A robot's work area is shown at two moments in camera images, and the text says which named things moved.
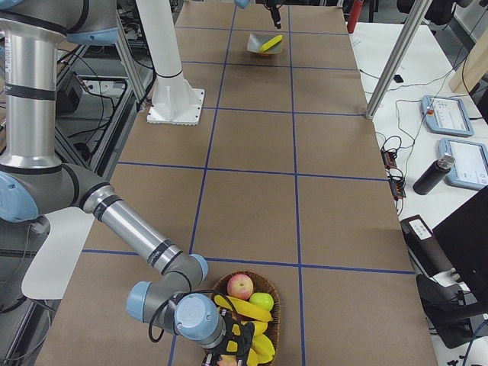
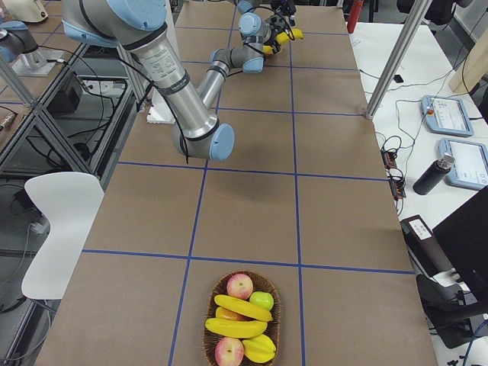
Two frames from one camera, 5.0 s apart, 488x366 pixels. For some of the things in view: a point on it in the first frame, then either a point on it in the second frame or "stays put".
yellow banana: [242, 307] to [283, 37]
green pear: [262, 300] stays put
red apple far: [240, 287] stays put
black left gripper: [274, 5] to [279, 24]
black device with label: [425, 248] stays put
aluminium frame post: [397, 58] stays put
